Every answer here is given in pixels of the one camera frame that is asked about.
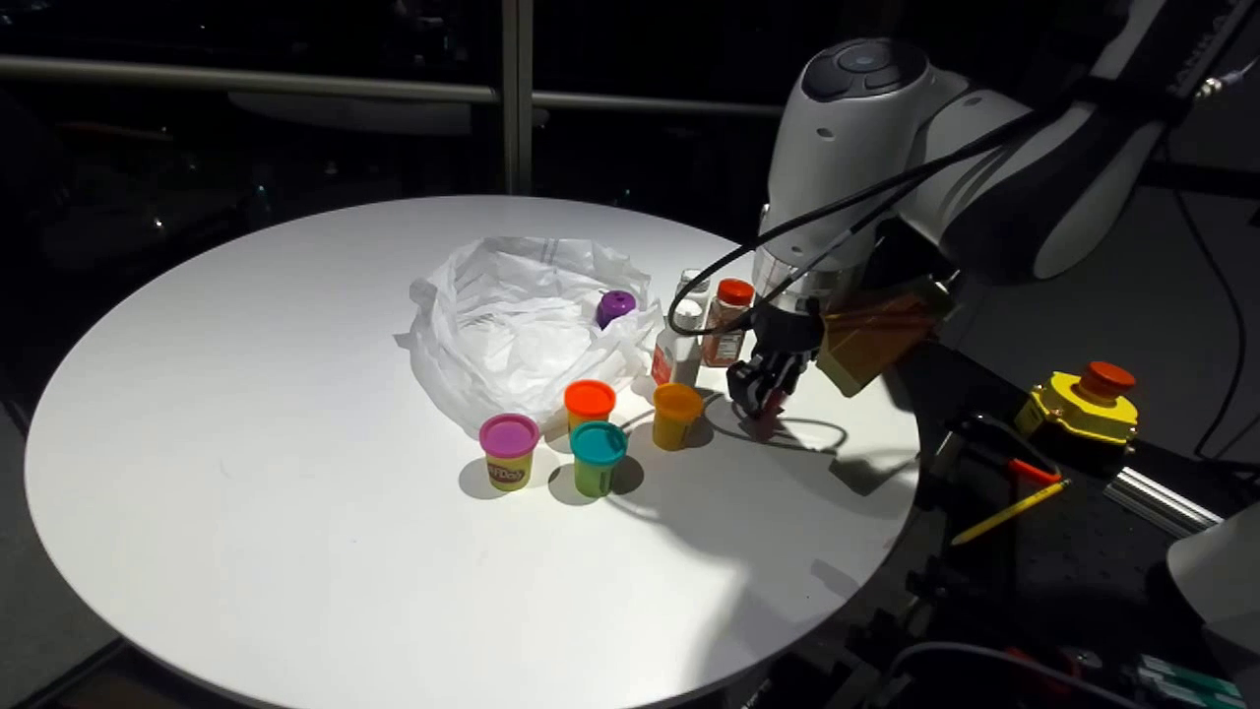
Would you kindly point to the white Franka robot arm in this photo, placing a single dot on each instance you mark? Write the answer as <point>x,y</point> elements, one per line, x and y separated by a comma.
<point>920,144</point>

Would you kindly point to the yellow-lid dough tub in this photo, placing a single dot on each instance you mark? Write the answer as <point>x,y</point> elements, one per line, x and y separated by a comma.
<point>679,416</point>

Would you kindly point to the purple lid container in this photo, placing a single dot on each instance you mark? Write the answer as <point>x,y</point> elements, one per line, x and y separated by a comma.
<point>610,307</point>

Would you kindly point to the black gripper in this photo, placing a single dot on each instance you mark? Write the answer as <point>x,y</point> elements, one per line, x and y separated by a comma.
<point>784,335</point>

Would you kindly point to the red-lid spice bottle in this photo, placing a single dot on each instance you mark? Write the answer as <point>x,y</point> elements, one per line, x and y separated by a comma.
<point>725,316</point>

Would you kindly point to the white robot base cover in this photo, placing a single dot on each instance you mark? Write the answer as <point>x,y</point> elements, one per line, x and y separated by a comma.
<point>1222,577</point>

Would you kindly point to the pink-lid dough tub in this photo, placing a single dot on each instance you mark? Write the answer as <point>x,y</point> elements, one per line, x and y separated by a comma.
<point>508,451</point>

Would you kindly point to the yellow emergency stop button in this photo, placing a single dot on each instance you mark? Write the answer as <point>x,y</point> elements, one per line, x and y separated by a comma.
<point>1078,404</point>

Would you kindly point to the teal-lid dough tub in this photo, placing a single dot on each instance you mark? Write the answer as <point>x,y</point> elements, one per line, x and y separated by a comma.
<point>599,453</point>

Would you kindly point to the yellow pencil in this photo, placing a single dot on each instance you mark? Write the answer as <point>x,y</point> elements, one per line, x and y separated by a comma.
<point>1009,512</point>

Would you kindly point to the grey horizontal window rail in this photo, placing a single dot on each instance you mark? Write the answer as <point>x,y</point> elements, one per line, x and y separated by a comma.
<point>262,85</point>

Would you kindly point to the round white pill bottle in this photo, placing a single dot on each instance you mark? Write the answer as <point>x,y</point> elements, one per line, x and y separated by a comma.
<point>690,285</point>

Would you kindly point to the aluminium profile bar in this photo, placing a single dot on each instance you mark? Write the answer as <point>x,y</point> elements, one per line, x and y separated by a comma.
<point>1161,497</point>

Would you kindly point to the translucent white plastic bag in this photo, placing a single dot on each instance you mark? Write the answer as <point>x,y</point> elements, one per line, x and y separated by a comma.
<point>504,316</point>

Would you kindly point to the orange-lid yellow dough tub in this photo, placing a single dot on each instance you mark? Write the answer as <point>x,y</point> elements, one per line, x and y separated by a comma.
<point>586,399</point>

